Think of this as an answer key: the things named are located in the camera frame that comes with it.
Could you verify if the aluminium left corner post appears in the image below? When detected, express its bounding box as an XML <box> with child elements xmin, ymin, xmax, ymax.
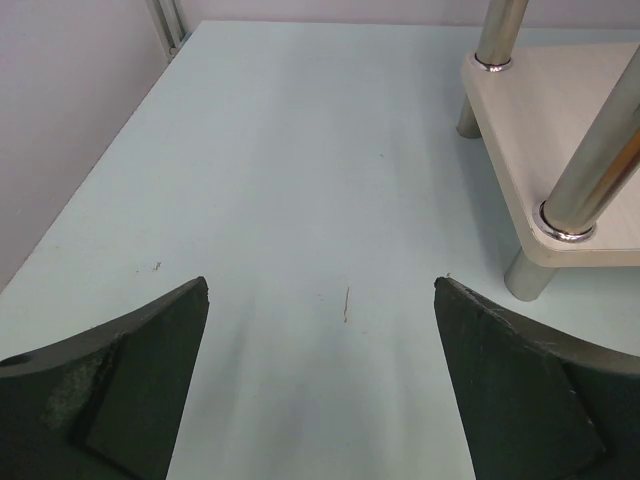
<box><xmin>145</xmin><ymin>0</ymin><xmax>190</xmax><ymax>60</ymax></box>

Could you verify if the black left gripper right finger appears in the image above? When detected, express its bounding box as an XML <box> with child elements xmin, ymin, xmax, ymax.
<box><xmin>434</xmin><ymin>277</ymin><xmax>639</xmax><ymax>479</ymax></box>

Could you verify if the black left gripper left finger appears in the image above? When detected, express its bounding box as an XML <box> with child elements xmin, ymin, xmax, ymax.
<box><xmin>1</xmin><ymin>277</ymin><xmax>209</xmax><ymax>479</ymax></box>

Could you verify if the beige two-tier shelf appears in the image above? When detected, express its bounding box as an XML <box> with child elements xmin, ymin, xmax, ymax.
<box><xmin>457</xmin><ymin>1</ymin><xmax>639</xmax><ymax>301</ymax></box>

